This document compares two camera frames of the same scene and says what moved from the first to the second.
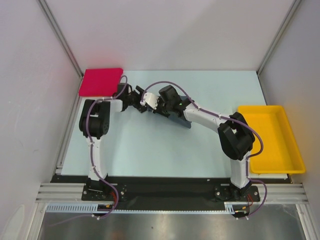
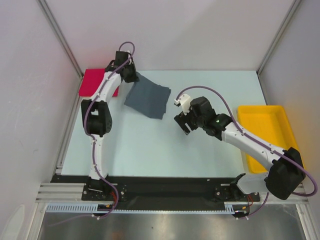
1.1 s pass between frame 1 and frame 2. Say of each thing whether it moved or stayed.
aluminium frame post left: stayed
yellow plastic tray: stayed
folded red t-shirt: stayed
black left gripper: moved
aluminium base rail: stayed
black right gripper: moved
